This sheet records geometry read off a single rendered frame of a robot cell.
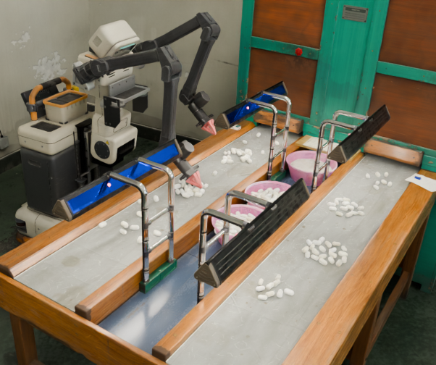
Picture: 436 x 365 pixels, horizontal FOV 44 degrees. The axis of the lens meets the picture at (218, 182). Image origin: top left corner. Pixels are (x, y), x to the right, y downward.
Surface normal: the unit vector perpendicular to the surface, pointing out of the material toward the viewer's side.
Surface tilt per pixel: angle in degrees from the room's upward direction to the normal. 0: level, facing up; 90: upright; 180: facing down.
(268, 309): 0
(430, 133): 90
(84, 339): 90
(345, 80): 90
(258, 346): 0
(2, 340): 0
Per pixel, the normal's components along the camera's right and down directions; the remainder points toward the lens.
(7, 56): 0.89, 0.25
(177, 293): 0.05, -0.88
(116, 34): 0.64, -0.48
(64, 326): -0.54, 0.38
